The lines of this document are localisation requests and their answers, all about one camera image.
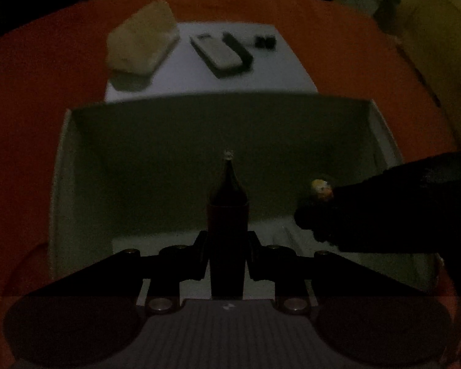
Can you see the beige cloth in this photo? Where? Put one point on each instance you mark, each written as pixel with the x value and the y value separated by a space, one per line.
pixel 142 44

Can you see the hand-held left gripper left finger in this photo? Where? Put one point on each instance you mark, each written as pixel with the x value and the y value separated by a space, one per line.
pixel 203 254

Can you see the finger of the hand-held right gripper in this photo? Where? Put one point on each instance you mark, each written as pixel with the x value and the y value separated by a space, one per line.
pixel 315 215

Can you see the white cardboard box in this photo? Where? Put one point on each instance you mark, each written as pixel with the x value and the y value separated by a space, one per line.
pixel 146 153

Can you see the small yellow figurine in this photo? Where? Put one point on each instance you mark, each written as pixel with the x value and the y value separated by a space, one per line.
pixel 321 188

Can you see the red desktop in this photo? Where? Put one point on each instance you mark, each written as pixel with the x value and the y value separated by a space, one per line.
pixel 42 84

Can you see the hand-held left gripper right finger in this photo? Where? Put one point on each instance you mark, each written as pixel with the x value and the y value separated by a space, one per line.
pixel 251 255

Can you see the white remote control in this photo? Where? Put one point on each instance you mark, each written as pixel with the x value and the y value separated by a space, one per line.
pixel 215 50

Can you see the small black clip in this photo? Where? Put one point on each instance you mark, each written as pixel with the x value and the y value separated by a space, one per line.
pixel 264 41

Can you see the dark glass bottle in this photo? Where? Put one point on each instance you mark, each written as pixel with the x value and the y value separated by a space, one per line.
pixel 228 215

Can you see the yellow box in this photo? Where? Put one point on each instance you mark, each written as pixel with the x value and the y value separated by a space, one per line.
pixel 434 19

